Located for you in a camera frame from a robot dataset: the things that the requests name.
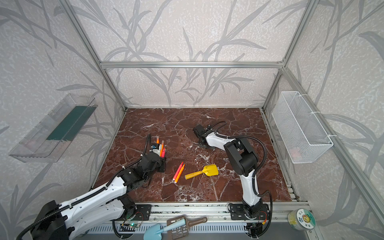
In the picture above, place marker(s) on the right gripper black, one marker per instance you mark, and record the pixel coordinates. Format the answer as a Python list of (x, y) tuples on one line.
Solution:
[(199, 132)]

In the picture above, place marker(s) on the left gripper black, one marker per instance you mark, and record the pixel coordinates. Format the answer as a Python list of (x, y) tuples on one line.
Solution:
[(160, 159)]

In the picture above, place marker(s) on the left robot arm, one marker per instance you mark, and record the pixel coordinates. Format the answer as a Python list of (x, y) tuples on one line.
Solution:
[(110, 201)]

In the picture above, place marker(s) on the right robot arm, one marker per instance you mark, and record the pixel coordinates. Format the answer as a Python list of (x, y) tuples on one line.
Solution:
[(244, 161)]

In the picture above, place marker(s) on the red marker pen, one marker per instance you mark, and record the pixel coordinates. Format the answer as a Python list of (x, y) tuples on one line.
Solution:
[(178, 170)]

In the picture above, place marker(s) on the yellow toy shovel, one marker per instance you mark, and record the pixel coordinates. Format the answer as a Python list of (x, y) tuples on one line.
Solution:
[(209, 170)]

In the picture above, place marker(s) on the small circuit board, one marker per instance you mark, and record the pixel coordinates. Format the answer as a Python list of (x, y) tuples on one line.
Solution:
[(132, 227)]

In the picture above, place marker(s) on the light blue toy shovel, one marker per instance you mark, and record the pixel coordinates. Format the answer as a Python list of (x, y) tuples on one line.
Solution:
[(155, 232)]

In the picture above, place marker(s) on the brown toy rake sieve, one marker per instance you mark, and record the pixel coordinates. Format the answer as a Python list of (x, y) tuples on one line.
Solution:
[(183, 231)]

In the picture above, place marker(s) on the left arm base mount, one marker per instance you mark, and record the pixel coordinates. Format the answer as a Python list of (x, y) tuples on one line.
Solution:
[(140, 213)]

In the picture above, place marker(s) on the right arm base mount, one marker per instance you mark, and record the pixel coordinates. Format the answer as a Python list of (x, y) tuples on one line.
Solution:
[(238, 212)]

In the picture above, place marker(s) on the white wire mesh basket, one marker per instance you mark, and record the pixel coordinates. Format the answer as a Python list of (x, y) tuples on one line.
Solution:
[(303, 135)]

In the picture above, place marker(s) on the clear plastic wall bin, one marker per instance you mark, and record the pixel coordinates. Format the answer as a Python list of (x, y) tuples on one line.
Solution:
[(48, 140)]

